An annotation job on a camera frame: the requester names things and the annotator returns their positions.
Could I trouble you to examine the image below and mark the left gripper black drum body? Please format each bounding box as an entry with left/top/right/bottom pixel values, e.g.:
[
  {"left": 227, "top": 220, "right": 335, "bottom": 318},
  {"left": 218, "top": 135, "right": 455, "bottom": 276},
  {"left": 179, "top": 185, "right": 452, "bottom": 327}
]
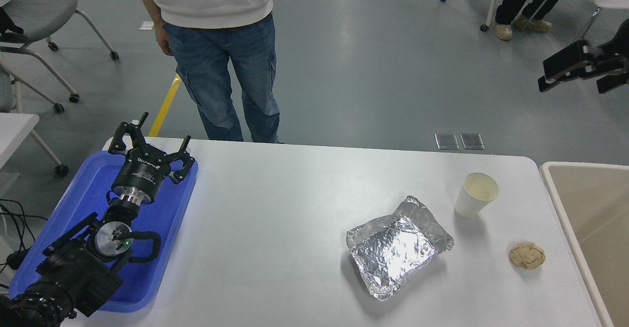
[{"left": 112, "top": 149, "right": 171, "bottom": 205}]

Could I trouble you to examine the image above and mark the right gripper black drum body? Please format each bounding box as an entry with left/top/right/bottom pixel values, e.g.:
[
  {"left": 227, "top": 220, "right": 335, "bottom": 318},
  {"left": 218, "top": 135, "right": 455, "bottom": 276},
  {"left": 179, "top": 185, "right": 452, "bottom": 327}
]
[{"left": 597, "top": 18, "right": 629, "bottom": 72}]

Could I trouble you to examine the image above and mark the white paper cup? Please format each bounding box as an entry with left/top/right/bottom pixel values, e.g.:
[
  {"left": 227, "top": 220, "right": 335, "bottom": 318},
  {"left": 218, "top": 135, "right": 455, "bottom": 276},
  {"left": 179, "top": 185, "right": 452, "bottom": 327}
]
[{"left": 453, "top": 172, "right": 500, "bottom": 219}]

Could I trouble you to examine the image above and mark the standing person's right hand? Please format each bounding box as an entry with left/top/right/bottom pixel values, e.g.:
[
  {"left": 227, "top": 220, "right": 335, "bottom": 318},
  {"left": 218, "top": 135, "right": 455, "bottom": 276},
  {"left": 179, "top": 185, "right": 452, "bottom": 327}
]
[{"left": 153, "top": 22, "right": 175, "bottom": 57}]

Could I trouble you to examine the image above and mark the blue plastic tray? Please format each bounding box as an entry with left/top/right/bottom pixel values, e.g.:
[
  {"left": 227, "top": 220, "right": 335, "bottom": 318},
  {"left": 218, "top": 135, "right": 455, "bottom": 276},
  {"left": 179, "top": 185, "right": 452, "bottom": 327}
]
[{"left": 9, "top": 150, "right": 200, "bottom": 314}]

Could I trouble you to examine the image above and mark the white-framed wheeled chair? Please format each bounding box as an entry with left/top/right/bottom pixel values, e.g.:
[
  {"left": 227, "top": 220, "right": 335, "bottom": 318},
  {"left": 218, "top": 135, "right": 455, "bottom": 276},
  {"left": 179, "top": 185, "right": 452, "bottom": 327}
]
[{"left": 440, "top": 0, "right": 499, "bottom": 32}]

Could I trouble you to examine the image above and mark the grey wheeled chair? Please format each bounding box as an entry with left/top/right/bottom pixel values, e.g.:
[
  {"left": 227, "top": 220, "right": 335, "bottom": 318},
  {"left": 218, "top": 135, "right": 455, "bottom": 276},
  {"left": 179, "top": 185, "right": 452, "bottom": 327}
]
[
  {"left": 0, "top": 0, "right": 120, "bottom": 62},
  {"left": 0, "top": 42, "right": 80, "bottom": 115}
]

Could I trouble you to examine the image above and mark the white side table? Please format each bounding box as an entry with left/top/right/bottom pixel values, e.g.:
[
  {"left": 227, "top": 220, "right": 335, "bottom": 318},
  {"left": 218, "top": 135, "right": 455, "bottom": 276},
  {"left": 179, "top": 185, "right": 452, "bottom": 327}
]
[{"left": 0, "top": 113, "right": 70, "bottom": 178}]

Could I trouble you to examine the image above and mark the standing person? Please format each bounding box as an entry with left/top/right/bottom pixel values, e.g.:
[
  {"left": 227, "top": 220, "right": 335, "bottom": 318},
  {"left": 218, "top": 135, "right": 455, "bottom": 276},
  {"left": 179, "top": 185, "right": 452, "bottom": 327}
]
[{"left": 127, "top": 0, "right": 284, "bottom": 144}]

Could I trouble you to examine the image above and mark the large pale bin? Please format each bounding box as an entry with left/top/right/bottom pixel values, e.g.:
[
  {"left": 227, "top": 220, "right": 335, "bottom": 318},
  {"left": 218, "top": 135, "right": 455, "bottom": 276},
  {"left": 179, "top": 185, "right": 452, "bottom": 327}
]
[{"left": 540, "top": 162, "right": 629, "bottom": 327}]

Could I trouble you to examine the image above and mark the black power plug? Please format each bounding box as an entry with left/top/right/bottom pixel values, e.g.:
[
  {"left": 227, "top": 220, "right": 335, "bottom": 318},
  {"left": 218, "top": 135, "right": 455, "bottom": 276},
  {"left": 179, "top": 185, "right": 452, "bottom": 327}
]
[{"left": 6, "top": 249, "right": 30, "bottom": 270}]

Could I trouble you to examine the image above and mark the crumpled tan paper ball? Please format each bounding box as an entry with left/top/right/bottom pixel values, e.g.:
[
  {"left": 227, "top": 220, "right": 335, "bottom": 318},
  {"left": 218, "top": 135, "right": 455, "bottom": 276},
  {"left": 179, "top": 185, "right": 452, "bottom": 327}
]
[{"left": 508, "top": 241, "right": 546, "bottom": 270}]

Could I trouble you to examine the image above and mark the crumpled foil tray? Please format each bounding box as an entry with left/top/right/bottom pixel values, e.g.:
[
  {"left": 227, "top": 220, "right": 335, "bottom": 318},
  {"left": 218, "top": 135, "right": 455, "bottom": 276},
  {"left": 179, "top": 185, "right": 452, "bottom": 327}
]
[{"left": 345, "top": 195, "right": 455, "bottom": 301}]

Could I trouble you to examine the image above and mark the black cable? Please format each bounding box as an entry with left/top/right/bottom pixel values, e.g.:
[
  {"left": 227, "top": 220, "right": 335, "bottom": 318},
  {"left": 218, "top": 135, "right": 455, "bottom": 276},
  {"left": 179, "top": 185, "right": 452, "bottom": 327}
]
[{"left": 0, "top": 199, "right": 49, "bottom": 250}]

